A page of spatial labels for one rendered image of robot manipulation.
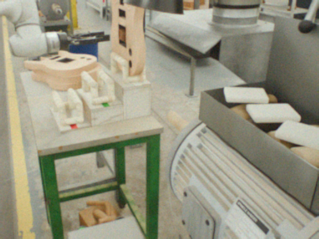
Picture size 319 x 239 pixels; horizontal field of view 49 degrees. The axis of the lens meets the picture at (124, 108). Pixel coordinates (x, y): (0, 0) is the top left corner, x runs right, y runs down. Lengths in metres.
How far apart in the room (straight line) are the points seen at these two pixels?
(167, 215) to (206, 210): 1.90
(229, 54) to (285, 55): 0.10
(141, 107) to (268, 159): 1.19
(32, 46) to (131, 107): 0.53
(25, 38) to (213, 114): 1.05
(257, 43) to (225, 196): 0.32
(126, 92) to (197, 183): 1.01
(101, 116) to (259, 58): 0.99
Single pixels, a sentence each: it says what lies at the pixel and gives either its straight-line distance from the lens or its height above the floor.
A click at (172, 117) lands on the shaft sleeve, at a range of 0.96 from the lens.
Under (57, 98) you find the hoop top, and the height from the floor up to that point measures 1.05.
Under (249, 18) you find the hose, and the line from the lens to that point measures 0.79.
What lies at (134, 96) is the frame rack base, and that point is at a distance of 1.64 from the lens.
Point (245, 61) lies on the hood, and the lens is 0.75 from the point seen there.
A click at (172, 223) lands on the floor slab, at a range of 2.47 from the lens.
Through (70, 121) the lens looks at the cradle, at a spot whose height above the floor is 0.97.
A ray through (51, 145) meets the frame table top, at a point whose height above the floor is 0.93.
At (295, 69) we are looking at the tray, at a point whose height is 1.48.
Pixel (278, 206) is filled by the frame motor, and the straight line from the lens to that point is 0.57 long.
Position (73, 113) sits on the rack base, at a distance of 1.74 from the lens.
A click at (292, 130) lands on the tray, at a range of 0.55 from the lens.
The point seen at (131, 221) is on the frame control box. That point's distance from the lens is 0.83.
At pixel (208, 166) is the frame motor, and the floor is 1.32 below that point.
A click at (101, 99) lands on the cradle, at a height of 1.05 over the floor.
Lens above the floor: 1.68
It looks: 25 degrees down
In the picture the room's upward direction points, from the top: 1 degrees counter-clockwise
